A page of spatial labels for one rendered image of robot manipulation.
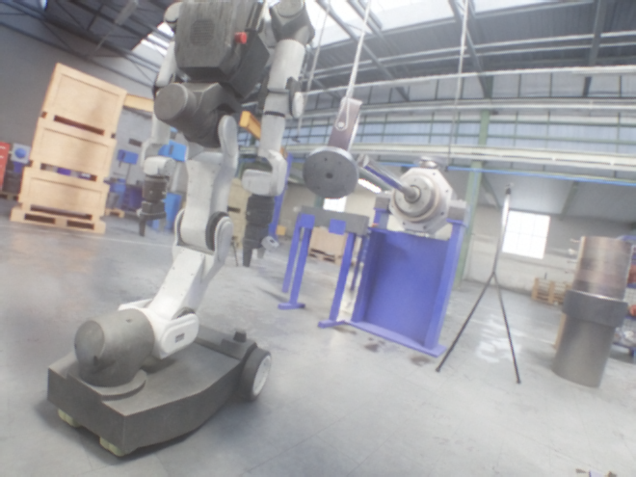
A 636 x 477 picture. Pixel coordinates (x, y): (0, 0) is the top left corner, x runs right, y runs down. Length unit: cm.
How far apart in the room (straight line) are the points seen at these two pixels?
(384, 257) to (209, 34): 211
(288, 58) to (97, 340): 92
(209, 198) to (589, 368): 268
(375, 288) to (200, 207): 187
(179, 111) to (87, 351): 64
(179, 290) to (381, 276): 188
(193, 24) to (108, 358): 94
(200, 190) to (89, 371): 62
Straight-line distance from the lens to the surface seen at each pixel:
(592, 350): 279
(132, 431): 90
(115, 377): 90
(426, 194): 226
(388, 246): 260
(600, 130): 963
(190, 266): 108
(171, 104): 90
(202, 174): 106
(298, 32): 106
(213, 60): 98
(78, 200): 487
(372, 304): 266
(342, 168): 108
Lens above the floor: 68
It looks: level
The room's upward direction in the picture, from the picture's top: 12 degrees clockwise
